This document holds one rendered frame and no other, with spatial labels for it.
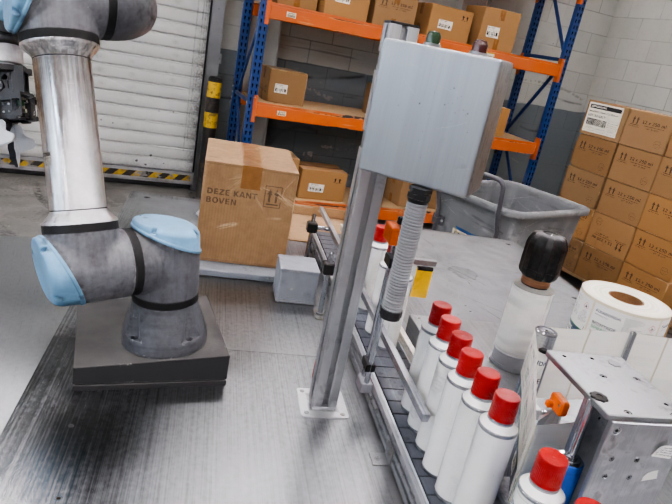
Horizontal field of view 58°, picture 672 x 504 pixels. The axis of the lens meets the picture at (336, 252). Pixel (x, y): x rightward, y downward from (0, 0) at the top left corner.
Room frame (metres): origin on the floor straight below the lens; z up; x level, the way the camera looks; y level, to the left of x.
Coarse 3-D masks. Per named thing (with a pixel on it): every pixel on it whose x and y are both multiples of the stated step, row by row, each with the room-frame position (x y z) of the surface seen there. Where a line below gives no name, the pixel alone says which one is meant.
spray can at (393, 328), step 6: (408, 288) 1.13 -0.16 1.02; (408, 294) 1.13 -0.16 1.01; (402, 318) 1.13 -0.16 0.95; (384, 324) 1.12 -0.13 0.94; (390, 324) 1.12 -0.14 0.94; (396, 324) 1.12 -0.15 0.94; (390, 330) 1.12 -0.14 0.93; (396, 330) 1.12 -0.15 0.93; (390, 336) 1.12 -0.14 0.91; (396, 336) 1.13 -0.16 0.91; (396, 342) 1.13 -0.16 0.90; (384, 348) 1.12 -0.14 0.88
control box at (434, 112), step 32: (384, 64) 0.89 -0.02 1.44; (416, 64) 0.87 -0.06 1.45; (448, 64) 0.86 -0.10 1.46; (480, 64) 0.84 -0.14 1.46; (512, 64) 0.91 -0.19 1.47; (384, 96) 0.89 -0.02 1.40; (416, 96) 0.87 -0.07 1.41; (448, 96) 0.85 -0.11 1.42; (480, 96) 0.84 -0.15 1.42; (384, 128) 0.88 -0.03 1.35; (416, 128) 0.87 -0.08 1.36; (448, 128) 0.85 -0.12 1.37; (480, 128) 0.83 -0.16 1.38; (384, 160) 0.88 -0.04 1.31; (416, 160) 0.86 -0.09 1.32; (448, 160) 0.85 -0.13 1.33; (480, 160) 0.86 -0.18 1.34; (448, 192) 0.84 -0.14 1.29
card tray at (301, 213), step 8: (296, 208) 2.13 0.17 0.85; (304, 208) 2.14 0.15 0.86; (312, 208) 2.14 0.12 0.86; (328, 208) 2.16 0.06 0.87; (296, 216) 2.10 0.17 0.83; (304, 216) 2.12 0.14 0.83; (320, 216) 2.15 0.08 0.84; (328, 216) 2.16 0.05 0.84; (336, 216) 2.17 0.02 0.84; (344, 216) 2.17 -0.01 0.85; (296, 224) 2.00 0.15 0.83; (304, 224) 2.02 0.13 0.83; (320, 224) 2.06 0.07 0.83; (336, 224) 2.10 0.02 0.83; (296, 232) 1.91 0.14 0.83; (304, 232) 1.93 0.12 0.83; (328, 232) 1.98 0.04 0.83; (296, 240) 1.83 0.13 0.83; (304, 240) 1.85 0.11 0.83
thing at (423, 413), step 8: (320, 208) 1.81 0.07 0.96; (328, 224) 1.66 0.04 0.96; (336, 232) 1.59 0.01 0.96; (336, 240) 1.53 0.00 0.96; (368, 296) 1.19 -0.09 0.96; (368, 304) 1.15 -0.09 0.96; (368, 312) 1.14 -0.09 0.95; (384, 328) 1.05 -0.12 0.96; (384, 336) 1.02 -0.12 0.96; (384, 344) 1.01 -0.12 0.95; (392, 344) 0.99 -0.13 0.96; (392, 352) 0.96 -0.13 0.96; (392, 360) 0.95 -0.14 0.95; (400, 360) 0.94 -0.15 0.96; (400, 368) 0.91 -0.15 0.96; (400, 376) 0.90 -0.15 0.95; (408, 376) 0.89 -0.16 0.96; (408, 384) 0.86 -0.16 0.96; (408, 392) 0.85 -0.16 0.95; (416, 392) 0.84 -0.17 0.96; (416, 400) 0.82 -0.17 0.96; (416, 408) 0.81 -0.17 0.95; (424, 408) 0.80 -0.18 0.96; (424, 416) 0.78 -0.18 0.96
